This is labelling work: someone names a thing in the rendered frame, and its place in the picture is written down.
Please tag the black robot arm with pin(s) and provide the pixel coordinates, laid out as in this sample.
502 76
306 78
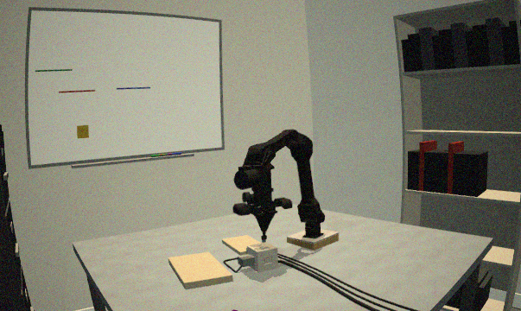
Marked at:
256 171

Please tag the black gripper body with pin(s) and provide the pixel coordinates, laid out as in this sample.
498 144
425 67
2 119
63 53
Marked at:
262 200

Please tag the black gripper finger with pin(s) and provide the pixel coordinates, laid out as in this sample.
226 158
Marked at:
260 219
268 216

